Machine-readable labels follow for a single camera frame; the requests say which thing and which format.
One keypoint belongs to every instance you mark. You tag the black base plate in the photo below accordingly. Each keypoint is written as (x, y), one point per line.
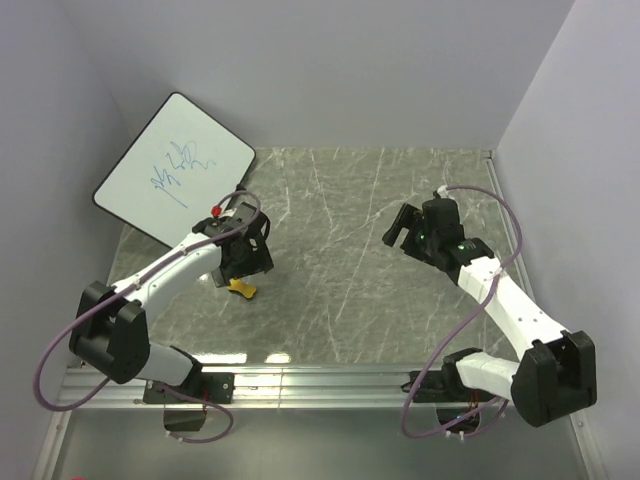
(215, 387)
(444, 386)

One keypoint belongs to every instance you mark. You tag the yellow bone-shaped eraser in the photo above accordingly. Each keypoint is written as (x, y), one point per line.
(239, 287)

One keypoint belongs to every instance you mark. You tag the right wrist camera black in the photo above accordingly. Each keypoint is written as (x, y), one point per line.
(440, 213)

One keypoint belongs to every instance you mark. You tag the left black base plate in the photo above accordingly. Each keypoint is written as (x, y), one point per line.
(215, 387)

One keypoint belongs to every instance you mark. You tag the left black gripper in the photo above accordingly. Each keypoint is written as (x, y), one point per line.
(259, 261)

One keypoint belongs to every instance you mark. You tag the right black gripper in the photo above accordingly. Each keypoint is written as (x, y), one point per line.
(407, 217)

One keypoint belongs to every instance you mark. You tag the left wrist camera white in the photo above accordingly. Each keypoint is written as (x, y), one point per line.
(217, 223)

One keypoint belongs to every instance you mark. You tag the aluminium mounting rail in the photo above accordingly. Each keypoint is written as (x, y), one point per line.
(263, 386)

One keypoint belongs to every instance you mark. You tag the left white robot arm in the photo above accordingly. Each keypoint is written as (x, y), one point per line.
(113, 333)

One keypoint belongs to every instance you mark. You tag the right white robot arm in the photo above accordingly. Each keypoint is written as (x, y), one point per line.
(554, 373)

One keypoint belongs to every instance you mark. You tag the white whiteboard black frame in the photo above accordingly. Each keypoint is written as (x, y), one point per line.
(181, 163)

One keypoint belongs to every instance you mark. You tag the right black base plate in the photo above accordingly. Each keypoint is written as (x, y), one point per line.
(444, 386)

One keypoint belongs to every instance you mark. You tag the aluminium side rail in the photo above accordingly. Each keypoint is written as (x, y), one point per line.
(580, 429)

